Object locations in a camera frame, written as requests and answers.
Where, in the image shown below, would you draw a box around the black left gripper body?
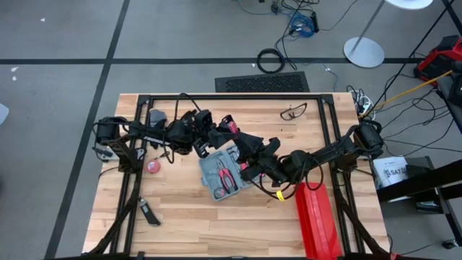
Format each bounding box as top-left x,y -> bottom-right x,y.
204,125 -> 229,150

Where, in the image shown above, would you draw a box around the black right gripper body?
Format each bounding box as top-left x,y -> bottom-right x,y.
256,150 -> 290,184

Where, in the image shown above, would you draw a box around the pink handled pliers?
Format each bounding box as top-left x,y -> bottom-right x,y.
216,160 -> 239,194

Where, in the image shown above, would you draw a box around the grey plastic tool case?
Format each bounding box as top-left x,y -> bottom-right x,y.
198,144 -> 261,202

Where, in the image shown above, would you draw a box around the pink round tape measure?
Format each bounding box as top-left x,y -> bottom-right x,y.
145,151 -> 170,175

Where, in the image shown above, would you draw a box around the black clear safety glasses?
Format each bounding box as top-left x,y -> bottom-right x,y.
279,102 -> 308,122

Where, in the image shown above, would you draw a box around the grey black work glove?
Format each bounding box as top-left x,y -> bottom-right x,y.
149,108 -> 169,128

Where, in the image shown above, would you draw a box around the long red plastic bin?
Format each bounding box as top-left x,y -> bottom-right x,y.
294,181 -> 344,260

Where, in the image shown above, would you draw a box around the black utility knife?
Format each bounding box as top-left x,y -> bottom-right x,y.
138,196 -> 162,228

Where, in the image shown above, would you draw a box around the white power strip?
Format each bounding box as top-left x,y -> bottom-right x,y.
355,92 -> 376,122

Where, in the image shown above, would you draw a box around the white cardboard box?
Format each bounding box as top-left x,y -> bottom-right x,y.
371,155 -> 409,191

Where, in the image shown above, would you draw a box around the black power brick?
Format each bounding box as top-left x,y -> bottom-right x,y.
310,11 -> 321,33

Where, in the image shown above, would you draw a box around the white floor lamp stand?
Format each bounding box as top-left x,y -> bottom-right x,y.
342,0 -> 434,69

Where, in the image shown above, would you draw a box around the black metal shelf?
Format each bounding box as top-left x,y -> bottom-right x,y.
376,157 -> 462,246

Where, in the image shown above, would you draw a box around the black stand pole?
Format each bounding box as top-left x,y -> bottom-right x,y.
371,6 -> 458,111

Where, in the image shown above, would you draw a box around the black equipment cart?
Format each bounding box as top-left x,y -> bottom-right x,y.
435,61 -> 462,134

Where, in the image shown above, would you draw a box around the red black equipment case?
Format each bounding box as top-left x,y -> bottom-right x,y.
413,35 -> 462,86

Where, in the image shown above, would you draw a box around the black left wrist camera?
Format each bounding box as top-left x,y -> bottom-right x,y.
194,110 -> 214,127

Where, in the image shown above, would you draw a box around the black aluminium table frame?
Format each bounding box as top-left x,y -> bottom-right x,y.
88,93 -> 391,260

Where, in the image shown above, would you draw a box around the black coiled floor cable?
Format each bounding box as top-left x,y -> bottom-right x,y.
256,48 -> 286,74

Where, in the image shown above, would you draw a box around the blue coiled cable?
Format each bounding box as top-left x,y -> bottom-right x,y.
288,12 -> 315,39

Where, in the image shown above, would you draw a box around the yellow cable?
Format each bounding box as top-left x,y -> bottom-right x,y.
359,70 -> 454,120

